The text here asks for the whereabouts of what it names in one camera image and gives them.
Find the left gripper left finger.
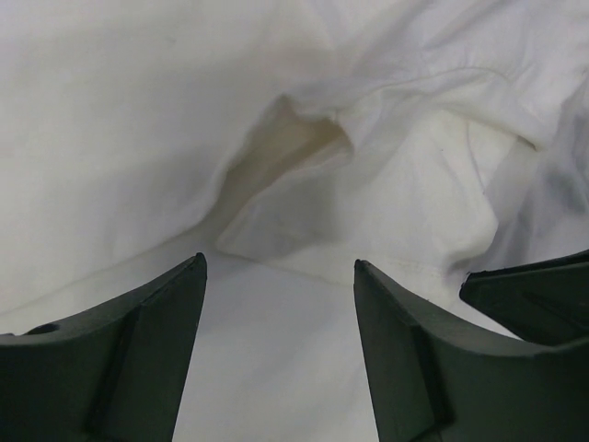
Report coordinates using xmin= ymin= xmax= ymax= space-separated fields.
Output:
xmin=1 ymin=254 xmax=207 ymax=441

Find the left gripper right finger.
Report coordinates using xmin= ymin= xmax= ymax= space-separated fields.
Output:
xmin=353 ymin=261 xmax=588 ymax=441

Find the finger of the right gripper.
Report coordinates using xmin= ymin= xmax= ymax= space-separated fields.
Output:
xmin=459 ymin=250 xmax=588 ymax=343

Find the white t shirt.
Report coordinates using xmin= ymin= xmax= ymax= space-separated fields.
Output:
xmin=1 ymin=1 xmax=588 ymax=441

